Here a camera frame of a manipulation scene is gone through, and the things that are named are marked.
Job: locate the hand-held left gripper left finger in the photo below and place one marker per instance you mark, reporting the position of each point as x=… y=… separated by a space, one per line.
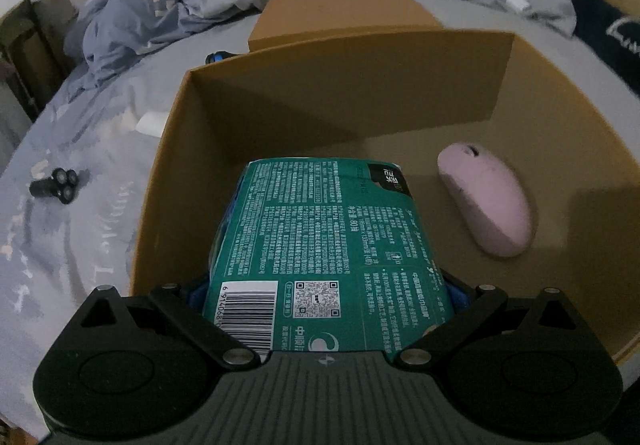
x=196 y=297

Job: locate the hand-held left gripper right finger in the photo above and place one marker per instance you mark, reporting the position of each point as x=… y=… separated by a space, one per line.
x=459 y=297

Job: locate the green tissue packet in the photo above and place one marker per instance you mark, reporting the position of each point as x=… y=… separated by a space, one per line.
x=310 y=235

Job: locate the cardboard box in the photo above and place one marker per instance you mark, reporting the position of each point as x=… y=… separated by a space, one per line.
x=350 y=90
x=345 y=20

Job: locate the pink computer mouse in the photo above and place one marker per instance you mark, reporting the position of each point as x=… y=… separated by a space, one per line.
x=487 y=205

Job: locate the grey printed bed sheet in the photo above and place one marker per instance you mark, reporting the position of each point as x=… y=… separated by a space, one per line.
x=90 y=235

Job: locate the small white object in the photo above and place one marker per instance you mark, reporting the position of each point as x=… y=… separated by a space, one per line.
x=150 y=125

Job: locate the black electric shaver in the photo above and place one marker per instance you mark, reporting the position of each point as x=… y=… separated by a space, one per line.
x=55 y=184

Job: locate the black and blue tool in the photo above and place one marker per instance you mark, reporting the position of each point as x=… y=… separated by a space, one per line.
x=217 y=58

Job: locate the dark printed blanket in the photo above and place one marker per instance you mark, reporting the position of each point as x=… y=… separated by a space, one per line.
x=607 y=40

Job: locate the dark wooden furniture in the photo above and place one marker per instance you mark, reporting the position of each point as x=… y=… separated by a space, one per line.
x=20 y=55

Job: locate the closed cardboard box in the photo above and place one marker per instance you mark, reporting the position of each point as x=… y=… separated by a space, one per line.
x=345 y=20

